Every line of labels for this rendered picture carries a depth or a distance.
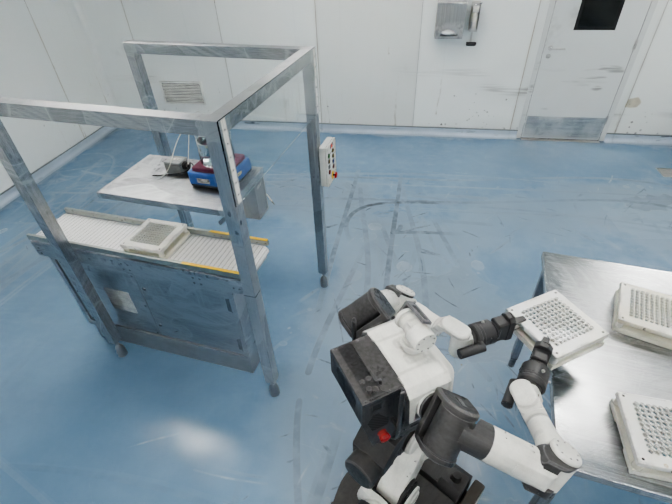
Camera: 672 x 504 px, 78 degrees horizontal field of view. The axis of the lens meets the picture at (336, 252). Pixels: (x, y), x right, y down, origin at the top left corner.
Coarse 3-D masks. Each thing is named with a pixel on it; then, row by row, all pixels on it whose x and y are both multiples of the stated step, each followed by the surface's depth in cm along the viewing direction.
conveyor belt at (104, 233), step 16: (64, 224) 241; (80, 224) 241; (96, 224) 240; (112, 224) 240; (128, 224) 239; (80, 240) 229; (96, 240) 228; (112, 240) 228; (192, 240) 225; (208, 240) 224; (224, 240) 224; (176, 256) 215; (192, 256) 214; (208, 256) 214; (224, 256) 213; (256, 256) 212
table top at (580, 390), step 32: (544, 256) 206; (544, 288) 191; (576, 288) 188; (608, 288) 187; (608, 320) 173; (608, 352) 161; (640, 352) 160; (576, 384) 151; (608, 384) 150; (640, 384) 150; (576, 416) 141; (608, 416) 141; (576, 448) 133; (608, 448) 133; (608, 480) 126; (640, 480) 125
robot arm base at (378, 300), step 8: (376, 288) 135; (368, 296) 131; (376, 296) 131; (384, 296) 137; (376, 304) 129; (384, 304) 132; (384, 312) 128; (392, 312) 133; (344, 320) 134; (376, 320) 129; (384, 320) 128; (344, 328) 133; (360, 328) 132; (360, 336) 132
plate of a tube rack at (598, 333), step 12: (528, 300) 158; (540, 300) 158; (564, 300) 157; (516, 312) 153; (576, 312) 153; (528, 324) 149; (540, 336) 145; (588, 336) 144; (600, 336) 144; (564, 348) 140; (576, 348) 140
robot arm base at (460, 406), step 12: (444, 396) 103; (456, 396) 107; (432, 408) 107; (456, 408) 99; (468, 408) 102; (420, 420) 109; (468, 420) 99; (420, 432) 107; (420, 444) 104; (432, 456) 100
